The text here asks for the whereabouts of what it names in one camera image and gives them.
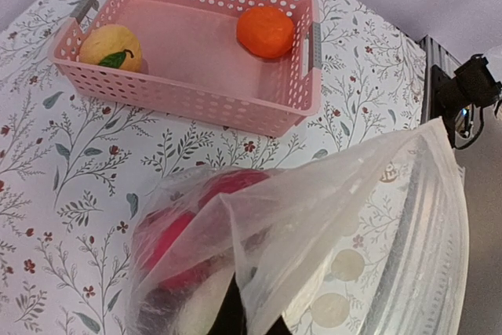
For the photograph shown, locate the red toy tomato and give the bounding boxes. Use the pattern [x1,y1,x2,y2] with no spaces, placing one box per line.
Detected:
[198,169,269,209]

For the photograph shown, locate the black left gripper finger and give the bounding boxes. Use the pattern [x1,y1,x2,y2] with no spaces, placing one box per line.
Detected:
[209,274,292,335]

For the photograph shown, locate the floral patterned table mat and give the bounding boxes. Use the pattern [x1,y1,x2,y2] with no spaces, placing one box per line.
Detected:
[1,0,426,334]

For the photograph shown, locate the aluminium front rail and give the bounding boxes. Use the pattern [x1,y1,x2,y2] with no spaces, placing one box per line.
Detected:
[417,35,461,124]

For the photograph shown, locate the pink plastic basket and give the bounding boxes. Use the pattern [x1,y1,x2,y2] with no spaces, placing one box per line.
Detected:
[48,0,322,137]

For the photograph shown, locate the orange toy fruit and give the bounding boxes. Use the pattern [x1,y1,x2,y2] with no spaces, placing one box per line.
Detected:
[236,6,295,59]

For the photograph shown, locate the yellow toy fruit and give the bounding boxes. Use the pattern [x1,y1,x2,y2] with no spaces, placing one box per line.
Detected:
[79,24,143,72]

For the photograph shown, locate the clear zip top bag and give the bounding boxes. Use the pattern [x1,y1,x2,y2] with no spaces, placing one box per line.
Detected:
[125,118,468,334]

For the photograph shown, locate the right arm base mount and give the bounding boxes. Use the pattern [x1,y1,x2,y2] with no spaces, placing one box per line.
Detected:
[430,48,501,151]

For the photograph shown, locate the red toy strawberry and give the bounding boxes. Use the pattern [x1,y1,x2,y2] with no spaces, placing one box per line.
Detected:
[132,207,195,271]

